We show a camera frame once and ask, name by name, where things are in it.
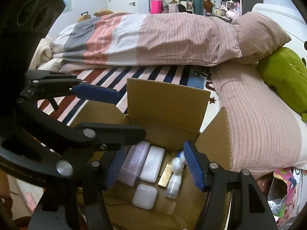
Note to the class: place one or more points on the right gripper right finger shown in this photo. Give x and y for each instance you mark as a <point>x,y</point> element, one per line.
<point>233,199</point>

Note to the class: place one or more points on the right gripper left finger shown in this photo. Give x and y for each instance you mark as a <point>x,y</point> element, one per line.
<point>58,207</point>

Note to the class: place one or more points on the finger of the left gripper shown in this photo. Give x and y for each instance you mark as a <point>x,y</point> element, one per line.
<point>95,93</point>
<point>111,137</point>

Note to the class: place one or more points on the clear bottle white pump cap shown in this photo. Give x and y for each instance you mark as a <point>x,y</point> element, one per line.
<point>178,164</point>

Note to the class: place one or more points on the striped fleece blanket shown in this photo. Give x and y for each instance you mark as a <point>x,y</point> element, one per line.
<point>116,77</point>

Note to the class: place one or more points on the lilac cosmetic box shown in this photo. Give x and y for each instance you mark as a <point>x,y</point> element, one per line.
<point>133,163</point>

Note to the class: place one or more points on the cream fleece blanket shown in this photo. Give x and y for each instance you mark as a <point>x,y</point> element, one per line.
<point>42,58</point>

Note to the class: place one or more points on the white rectangular case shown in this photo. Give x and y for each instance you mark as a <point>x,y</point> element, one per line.
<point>152,164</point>

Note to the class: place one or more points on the white earbuds case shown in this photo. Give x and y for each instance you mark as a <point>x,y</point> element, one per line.
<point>145,197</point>

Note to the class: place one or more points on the pink grey striped duvet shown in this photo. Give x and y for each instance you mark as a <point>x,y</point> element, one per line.
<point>124,39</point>

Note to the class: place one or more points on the brown cardboard box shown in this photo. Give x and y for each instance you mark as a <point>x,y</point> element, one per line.
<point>170,114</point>

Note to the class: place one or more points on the gold lipstick box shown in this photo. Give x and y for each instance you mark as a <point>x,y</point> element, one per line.
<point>167,171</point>

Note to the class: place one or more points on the green plush toy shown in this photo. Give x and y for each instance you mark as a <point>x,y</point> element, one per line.
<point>285,72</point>

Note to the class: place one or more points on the pink striped pillow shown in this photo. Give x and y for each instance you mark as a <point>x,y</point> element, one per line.
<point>258,37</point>

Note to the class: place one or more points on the white bed headboard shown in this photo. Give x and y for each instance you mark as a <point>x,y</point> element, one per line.
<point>291,21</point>

